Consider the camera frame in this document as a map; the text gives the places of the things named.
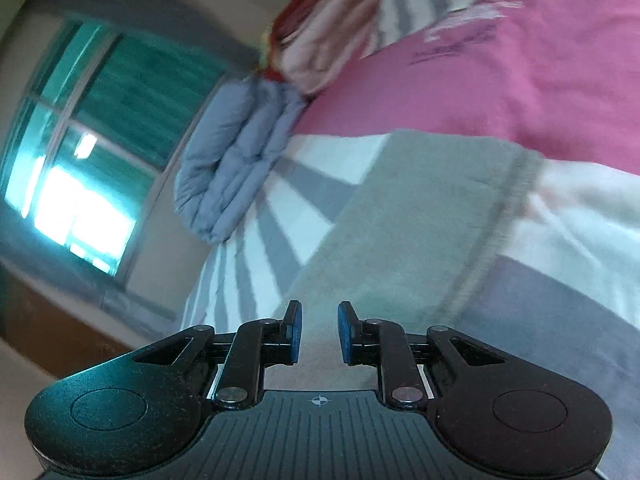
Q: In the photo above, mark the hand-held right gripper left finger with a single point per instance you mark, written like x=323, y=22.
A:
x=295, y=332

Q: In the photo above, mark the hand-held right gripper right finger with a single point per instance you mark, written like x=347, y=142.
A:
x=345, y=332

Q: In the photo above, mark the grey pants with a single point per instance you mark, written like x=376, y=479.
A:
x=400, y=240

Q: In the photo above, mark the blue-grey quilted jacket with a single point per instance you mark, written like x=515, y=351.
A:
x=235, y=160

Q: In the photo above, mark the grey white striped bedsheet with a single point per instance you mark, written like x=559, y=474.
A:
x=550, y=260

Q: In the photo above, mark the pink shirt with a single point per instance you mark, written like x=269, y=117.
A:
x=480, y=65

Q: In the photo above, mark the red and pink striped cloth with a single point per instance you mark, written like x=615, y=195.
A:
x=287, y=25

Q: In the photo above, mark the window with green frame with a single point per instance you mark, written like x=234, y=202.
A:
x=85, y=145

